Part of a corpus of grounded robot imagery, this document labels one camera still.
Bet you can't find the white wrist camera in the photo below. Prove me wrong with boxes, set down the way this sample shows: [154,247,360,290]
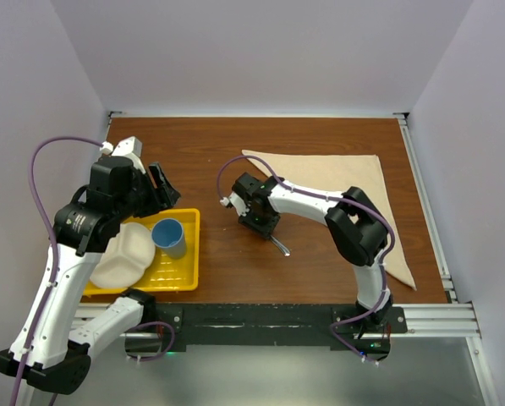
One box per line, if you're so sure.
[100,136,143,158]
[219,192,248,216]

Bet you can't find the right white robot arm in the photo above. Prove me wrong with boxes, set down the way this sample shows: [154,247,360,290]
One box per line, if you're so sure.
[220,173,395,332]

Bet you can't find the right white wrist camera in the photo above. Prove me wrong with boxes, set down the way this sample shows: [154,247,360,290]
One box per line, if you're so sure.
[219,192,248,216]

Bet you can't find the white divided plate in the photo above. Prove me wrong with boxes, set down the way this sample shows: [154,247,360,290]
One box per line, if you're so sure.
[90,222,156,289]

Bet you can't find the aluminium table frame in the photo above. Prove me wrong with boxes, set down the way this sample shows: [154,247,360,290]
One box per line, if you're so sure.
[13,110,502,406]

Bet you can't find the blue plastic cup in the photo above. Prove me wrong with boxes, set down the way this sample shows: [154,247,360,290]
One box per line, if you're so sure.
[151,218,187,259]

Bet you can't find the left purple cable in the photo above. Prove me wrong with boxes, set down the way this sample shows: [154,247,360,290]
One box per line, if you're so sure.
[10,135,178,406]

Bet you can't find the beige cloth napkin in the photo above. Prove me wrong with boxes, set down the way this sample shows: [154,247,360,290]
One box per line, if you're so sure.
[242,150,417,290]

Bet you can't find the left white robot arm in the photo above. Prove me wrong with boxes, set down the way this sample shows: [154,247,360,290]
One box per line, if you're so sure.
[0,156,180,395]

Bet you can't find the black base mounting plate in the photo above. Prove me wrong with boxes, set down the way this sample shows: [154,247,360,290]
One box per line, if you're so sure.
[124,302,407,367]

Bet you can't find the purple cable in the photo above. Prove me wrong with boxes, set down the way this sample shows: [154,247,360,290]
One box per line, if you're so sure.
[216,155,396,365]
[10,135,178,406]

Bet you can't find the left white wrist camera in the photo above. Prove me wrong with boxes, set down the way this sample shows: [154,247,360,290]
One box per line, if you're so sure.
[100,136,143,158]

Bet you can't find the yellow plastic tray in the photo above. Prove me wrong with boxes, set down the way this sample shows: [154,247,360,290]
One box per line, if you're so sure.
[83,208,200,296]

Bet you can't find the silver table knife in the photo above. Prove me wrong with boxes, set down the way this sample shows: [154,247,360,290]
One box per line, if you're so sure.
[270,236,291,257]

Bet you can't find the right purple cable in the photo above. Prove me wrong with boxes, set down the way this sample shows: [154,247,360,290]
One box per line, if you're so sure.
[216,155,396,365]

